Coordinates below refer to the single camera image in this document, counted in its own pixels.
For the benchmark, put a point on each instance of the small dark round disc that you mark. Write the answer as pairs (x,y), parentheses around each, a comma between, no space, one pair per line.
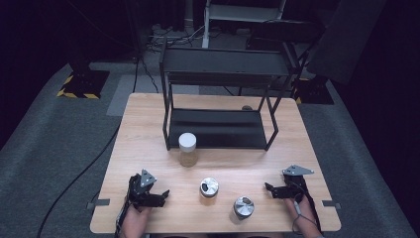
(247,107)

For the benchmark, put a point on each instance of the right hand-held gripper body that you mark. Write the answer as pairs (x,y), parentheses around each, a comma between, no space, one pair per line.
(295,185)

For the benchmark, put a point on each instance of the white metal chair frame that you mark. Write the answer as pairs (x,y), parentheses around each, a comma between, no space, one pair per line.
(242,13)

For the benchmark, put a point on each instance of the dark tilted panel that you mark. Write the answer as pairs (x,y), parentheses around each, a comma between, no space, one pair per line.
(346,36)

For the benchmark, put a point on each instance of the white lid glass jar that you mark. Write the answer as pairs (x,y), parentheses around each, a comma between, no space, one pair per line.
(187,148)

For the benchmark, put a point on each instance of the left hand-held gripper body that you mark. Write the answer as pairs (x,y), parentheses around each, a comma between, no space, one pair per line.
(142,185)

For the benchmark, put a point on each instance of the silver lid glass jar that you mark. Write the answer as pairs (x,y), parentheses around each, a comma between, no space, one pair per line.
(243,207)
(209,187)

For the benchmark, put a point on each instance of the black metal shelf rack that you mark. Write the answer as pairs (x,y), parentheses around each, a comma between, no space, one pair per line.
(218,129)

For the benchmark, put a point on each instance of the black folding stand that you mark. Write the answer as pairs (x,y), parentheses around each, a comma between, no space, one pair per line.
(284,31)

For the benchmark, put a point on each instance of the black base with hazard stripes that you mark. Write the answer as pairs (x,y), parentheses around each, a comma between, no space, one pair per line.
(313,92)
(84,84)

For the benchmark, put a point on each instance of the person's left hand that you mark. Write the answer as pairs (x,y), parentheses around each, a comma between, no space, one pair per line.
(135,221)

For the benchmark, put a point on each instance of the grey tape marker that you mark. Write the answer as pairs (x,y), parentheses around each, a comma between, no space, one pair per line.
(331,204)
(99,203)

